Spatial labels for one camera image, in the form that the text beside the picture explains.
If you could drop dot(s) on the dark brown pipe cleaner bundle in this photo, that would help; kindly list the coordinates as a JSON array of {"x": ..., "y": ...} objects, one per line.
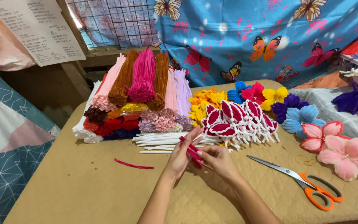
[{"x": 95, "y": 114}]

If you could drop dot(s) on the hot pink pipe-cleaner flower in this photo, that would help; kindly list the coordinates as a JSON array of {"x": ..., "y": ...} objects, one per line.
[{"x": 254, "y": 92}]

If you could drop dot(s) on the pale pink pipe cleaner bundle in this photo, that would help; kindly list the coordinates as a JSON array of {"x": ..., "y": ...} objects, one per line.
[{"x": 169, "y": 99}]

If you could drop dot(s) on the light blue pipe-cleaner flower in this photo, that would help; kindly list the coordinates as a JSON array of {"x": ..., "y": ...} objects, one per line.
[{"x": 301, "y": 119}]

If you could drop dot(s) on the grey quilted cloth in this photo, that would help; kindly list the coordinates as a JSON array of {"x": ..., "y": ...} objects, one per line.
[{"x": 325, "y": 99}]

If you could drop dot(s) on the navy pipe cleaner bundle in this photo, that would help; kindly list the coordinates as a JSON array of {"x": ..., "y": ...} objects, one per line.
[{"x": 121, "y": 134}]

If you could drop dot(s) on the short magenta pipe cleaner pieces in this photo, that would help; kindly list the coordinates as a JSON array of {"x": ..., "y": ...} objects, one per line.
[{"x": 187, "y": 146}]

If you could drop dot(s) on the yellow pipe cleaner bundle wrapped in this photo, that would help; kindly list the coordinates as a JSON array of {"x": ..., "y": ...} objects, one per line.
[{"x": 129, "y": 109}]

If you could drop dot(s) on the red pipe cleaner bundle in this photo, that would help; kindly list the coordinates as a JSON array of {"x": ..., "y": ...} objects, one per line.
[{"x": 116, "y": 124}]

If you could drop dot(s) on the pink red-rimmed flower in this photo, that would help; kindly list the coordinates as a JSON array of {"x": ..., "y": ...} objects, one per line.
[{"x": 320, "y": 135}]

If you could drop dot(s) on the purple pipe-cleaner flower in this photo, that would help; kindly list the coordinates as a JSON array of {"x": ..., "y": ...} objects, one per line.
[{"x": 286, "y": 105}]

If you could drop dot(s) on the pale pink white-rimmed flower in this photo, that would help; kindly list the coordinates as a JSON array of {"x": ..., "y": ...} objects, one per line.
[{"x": 348, "y": 157}]

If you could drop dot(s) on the lavender pipe cleaner bundle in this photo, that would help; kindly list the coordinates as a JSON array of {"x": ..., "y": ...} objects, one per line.
[{"x": 183, "y": 96}]

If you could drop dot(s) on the person's right hand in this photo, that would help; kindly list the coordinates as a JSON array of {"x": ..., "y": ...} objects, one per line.
[{"x": 221, "y": 161}]

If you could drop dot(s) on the handwritten paper sheet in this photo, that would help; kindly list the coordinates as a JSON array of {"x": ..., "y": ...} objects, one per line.
[{"x": 39, "y": 28}]

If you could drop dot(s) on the yellow rubber bands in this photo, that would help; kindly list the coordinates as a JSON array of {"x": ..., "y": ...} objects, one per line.
[{"x": 305, "y": 160}]

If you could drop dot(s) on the magenta pipe cleaner bundle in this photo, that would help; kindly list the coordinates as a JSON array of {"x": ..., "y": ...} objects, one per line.
[{"x": 143, "y": 74}]

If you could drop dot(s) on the blue butterfly print cloth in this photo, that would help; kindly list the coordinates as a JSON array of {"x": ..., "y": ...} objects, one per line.
[{"x": 228, "y": 31}]

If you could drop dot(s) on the light pink pipe cleaner bundle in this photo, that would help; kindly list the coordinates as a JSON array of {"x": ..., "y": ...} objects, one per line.
[{"x": 109, "y": 84}]

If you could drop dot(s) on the loose magenta pipe cleaner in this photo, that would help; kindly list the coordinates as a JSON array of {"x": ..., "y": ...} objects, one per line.
[{"x": 134, "y": 165}]

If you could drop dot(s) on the pile of red white-rimmed petals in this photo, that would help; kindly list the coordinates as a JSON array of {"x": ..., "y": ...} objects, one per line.
[{"x": 238, "y": 119}]

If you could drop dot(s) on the teal pink geometric cloth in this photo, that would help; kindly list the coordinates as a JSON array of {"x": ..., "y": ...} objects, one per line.
[{"x": 8, "y": 140}]

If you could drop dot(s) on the white pipe cleaner bundle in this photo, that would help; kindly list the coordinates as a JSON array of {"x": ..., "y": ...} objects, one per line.
[{"x": 84, "y": 130}]

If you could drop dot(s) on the orange cloth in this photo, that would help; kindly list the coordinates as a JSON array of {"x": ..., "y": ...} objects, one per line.
[{"x": 322, "y": 81}]

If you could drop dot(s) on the yellow pipe-cleaner flower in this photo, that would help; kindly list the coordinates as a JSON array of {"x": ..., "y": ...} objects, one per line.
[{"x": 273, "y": 96}]

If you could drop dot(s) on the purple closed flower bud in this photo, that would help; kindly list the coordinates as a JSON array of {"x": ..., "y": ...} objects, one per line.
[{"x": 351, "y": 99}]

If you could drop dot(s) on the pile of yellow pipe-cleaner flowers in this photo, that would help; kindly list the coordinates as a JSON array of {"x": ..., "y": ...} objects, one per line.
[{"x": 202, "y": 104}]

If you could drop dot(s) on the person's left hand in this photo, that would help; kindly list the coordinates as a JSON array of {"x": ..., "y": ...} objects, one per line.
[{"x": 176, "y": 158}]

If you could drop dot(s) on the pile of white pipe cleaners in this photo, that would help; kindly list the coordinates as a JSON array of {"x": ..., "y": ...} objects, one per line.
[{"x": 157, "y": 140}]

